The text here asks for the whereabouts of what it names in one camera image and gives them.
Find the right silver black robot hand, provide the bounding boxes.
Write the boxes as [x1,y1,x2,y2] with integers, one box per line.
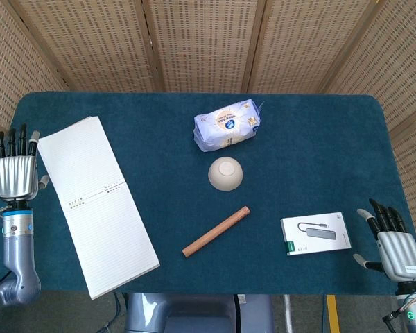
[352,198,416,282]

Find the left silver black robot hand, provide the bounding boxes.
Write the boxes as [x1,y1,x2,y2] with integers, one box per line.
[0,123,50,203]

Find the beige paper notepad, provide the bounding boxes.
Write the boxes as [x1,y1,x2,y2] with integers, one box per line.
[37,116,161,300]

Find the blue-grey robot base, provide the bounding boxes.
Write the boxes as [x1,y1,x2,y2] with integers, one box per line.
[124,293,275,333]

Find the white USB hub box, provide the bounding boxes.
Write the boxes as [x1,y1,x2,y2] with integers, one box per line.
[280,212,352,257]

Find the teal table cloth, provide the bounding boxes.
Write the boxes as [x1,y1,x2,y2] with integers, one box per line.
[0,92,416,296]

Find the wooden rolling pin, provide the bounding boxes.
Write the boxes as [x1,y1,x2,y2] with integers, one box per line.
[182,205,251,258]

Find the beige upturned bowl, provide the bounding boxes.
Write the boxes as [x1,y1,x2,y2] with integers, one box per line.
[207,156,244,191]

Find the blue white flour bag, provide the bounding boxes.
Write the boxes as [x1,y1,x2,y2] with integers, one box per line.
[193,99,263,153]

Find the woven wood folding screen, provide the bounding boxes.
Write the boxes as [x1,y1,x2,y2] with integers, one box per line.
[0,0,416,264]

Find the black floor cable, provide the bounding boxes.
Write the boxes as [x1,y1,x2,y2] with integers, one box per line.
[112,293,124,322]

